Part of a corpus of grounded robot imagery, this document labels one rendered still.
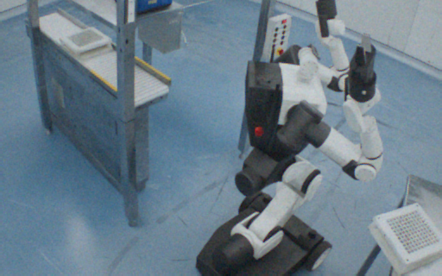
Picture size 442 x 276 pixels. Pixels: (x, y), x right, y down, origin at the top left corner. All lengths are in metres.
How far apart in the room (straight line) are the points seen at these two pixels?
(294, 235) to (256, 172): 0.75
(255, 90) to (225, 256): 0.86
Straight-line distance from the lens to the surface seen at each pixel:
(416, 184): 1.97
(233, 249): 2.02
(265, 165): 1.69
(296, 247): 2.34
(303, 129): 1.39
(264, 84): 1.50
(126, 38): 1.75
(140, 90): 2.13
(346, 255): 2.62
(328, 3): 1.78
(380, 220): 1.60
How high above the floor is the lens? 1.97
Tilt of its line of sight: 37 degrees down
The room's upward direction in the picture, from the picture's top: 8 degrees clockwise
